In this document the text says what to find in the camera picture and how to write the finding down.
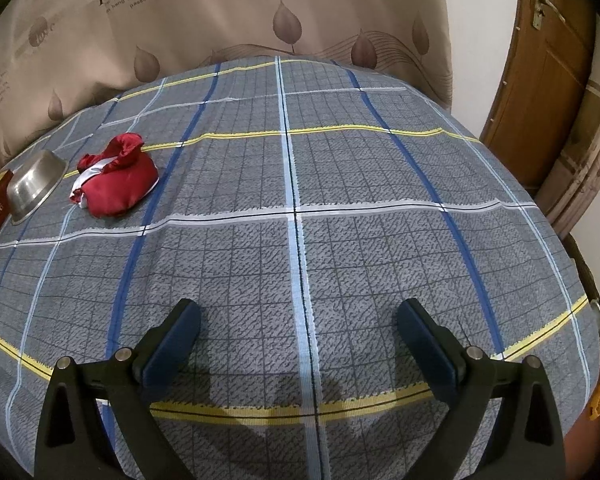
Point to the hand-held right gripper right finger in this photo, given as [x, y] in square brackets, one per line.
[427, 347]

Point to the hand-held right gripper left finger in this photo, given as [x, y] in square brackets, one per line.
[172, 347]

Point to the red satin pouch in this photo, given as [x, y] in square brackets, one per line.
[120, 182]

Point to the steel bowl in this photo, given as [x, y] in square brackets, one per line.
[32, 187]

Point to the grey plaid bedsheet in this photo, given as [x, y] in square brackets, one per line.
[290, 260]

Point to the round white knob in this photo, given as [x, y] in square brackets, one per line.
[598, 317]

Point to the orange plastic piece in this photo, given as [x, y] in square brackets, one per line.
[599, 400]

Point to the brown wooden door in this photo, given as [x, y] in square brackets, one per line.
[535, 95]

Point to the beige leaf printed curtain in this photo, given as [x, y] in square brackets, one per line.
[205, 15]

